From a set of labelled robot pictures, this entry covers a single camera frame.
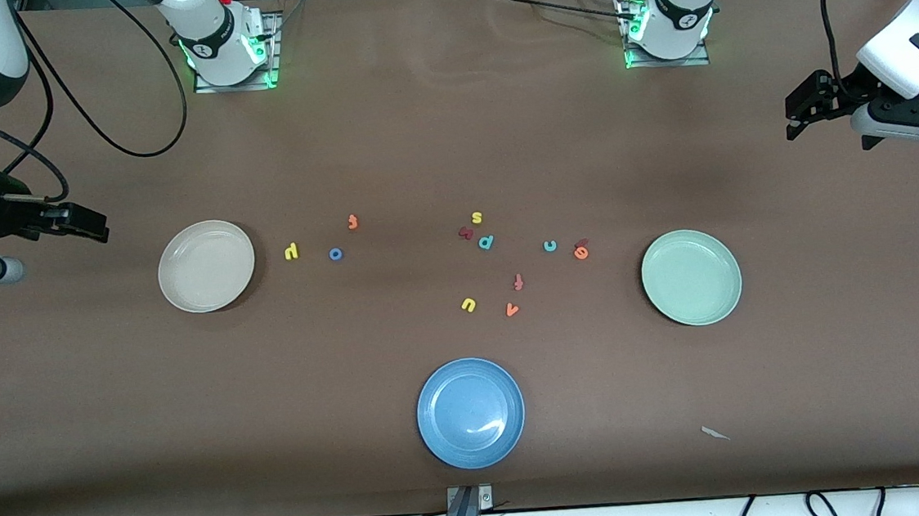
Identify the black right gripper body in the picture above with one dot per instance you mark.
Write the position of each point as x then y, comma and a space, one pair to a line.
11, 213

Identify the yellow foam letter h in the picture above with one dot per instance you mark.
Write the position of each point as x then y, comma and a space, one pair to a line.
291, 253

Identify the orange foam letter e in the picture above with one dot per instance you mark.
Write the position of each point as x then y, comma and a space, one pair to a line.
576, 253

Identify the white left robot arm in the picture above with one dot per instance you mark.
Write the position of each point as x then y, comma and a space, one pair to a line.
902, 51

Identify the beige round plate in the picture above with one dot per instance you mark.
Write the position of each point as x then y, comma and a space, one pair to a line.
206, 266

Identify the light green round plate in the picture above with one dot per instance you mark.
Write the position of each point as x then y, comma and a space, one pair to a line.
691, 277

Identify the small white paper scrap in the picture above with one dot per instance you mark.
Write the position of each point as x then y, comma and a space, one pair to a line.
713, 432

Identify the brown paper table cover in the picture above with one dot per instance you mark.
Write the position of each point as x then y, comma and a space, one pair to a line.
417, 130

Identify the teal foam letter p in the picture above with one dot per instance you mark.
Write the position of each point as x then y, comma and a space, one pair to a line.
481, 242

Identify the orange foam letter v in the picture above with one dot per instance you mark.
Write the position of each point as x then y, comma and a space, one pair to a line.
508, 311

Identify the dark red foam letter n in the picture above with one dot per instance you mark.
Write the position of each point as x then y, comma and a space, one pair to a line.
466, 233

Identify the yellow foam letter u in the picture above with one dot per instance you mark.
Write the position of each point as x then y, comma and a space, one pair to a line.
463, 303

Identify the blue round plate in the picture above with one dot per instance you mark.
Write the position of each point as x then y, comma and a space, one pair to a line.
472, 413

